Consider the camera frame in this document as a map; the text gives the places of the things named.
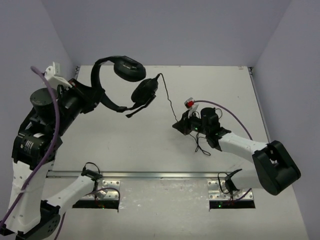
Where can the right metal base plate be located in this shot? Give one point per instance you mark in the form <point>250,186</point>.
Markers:
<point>217,191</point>

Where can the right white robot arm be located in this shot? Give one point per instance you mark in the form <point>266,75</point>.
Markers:
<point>274,169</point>

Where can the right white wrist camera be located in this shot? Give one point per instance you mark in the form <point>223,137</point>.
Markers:
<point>191,106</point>

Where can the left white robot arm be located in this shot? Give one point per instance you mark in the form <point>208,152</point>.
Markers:
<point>30,217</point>

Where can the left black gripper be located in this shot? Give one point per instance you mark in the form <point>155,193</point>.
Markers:
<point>87,95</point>

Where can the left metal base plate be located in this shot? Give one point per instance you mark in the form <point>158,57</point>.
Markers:
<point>108,189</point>

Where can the aluminium rail front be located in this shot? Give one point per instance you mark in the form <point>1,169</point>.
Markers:
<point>137,174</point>

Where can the metal base plate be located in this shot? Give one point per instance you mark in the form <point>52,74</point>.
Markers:
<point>217,191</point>
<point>108,189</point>

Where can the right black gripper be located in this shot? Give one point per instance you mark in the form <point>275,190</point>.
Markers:
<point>181,125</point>

